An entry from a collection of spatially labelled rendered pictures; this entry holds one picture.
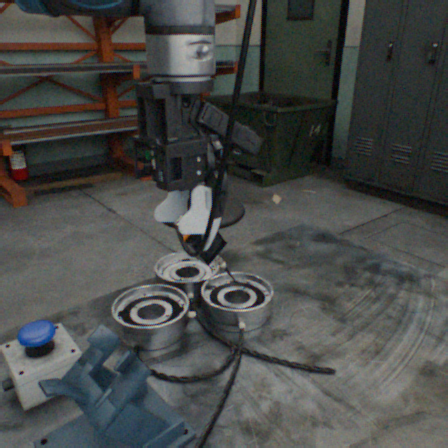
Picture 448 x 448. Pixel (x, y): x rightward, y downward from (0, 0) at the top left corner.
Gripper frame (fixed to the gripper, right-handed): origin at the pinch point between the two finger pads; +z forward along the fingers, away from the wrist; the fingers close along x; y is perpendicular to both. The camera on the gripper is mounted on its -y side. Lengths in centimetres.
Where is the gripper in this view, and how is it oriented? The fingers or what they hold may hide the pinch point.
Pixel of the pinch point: (201, 235)
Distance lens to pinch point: 56.9
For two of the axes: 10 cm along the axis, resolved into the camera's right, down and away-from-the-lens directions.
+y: -7.5, 2.7, -6.0
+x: 6.6, 3.1, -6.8
